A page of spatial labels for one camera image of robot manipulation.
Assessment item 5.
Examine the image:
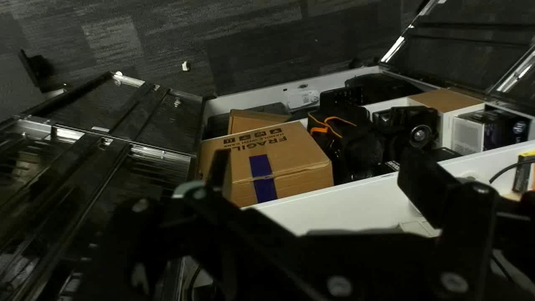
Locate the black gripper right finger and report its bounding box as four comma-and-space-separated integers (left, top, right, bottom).
398, 146, 533, 301

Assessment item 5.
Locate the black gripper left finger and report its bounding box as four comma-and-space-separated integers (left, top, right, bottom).
82, 180, 314, 301

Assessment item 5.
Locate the brown cardboard box blue tape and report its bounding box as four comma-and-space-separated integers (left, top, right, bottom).
197, 121, 334, 207

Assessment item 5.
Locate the small brown cardboard box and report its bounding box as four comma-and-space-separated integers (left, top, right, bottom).
227, 110, 288, 133

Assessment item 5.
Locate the white organizer box brown lid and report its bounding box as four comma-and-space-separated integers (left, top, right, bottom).
366, 88, 483, 146

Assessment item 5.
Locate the black yellow small device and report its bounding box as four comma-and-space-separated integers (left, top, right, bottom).
512, 150, 535, 193

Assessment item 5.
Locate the clear plastic small container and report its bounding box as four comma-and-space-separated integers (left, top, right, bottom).
452, 108, 532, 155

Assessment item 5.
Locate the black round lens device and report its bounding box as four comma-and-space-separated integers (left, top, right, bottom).
373, 105, 440, 160

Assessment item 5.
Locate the black metal rack frame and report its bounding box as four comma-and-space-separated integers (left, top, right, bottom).
0, 71, 204, 301

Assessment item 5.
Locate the black device with orange wires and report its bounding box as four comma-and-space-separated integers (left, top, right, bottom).
308, 88, 385, 183

